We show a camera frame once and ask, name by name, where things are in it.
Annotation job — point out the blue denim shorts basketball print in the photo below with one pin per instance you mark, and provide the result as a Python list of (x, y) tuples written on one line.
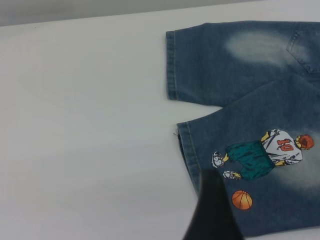
[(250, 100)]

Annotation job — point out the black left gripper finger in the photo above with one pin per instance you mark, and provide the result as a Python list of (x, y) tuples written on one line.
[(212, 215)]

